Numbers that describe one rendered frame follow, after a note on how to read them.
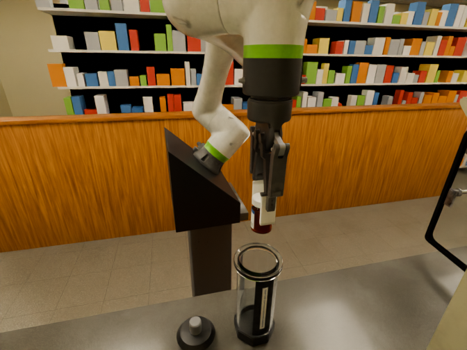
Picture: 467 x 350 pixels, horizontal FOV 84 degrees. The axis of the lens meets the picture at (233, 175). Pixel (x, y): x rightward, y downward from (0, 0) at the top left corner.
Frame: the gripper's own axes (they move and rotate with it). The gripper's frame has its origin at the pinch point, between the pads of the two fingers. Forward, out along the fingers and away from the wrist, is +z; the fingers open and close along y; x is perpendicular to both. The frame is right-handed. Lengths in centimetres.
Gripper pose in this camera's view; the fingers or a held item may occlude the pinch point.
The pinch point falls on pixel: (263, 203)
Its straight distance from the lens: 51.9
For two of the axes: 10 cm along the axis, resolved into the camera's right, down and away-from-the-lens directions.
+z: -0.1, 9.1, 4.1
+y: -2.4, -4.0, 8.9
